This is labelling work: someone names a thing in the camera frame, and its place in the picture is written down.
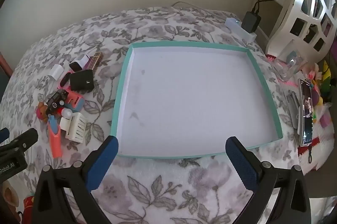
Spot white black plastic gadget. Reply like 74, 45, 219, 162
69, 54, 90, 72

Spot pink sunglasses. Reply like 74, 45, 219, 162
57, 72, 73, 89

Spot red glue bottle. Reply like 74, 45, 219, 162
56, 107, 72, 118

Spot black toy car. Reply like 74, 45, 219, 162
45, 90, 67, 115

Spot floral blanket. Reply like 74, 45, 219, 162
0, 6, 301, 224

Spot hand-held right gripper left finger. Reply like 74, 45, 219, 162
32, 135, 119, 224

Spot small coral blue toy piece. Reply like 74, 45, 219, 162
64, 90, 85, 112

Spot white hair claw clip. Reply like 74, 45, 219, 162
60, 112, 87, 142

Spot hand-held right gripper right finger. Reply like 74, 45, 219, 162
225, 136, 312, 224

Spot red white crochet cloth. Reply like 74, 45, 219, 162
297, 121, 337, 174

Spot white translucent plastic cap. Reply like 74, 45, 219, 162
50, 64, 64, 82

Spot pink haired doll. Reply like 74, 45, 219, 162
37, 102, 53, 123

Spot teal-rimmed white tray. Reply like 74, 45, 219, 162
110, 41, 283, 160

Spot smartphone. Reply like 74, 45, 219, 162
298, 78, 314, 147

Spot black power adapter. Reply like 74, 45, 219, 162
69, 70, 95, 93

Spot large coral blue toy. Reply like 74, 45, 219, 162
47, 115, 64, 159

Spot white cutout furniture panel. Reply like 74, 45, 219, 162
265, 0, 337, 61

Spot grey flat device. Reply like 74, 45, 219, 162
286, 91, 302, 135

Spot clear plastic container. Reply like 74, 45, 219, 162
272, 40, 308, 81

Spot white power strip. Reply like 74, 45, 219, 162
226, 17, 257, 42

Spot gold black patterned lighter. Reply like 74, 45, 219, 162
88, 52, 104, 73

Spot pink bed rail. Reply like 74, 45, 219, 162
0, 52, 13, 77

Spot pile of colourful toys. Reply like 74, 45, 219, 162
307, 60, 337, 130

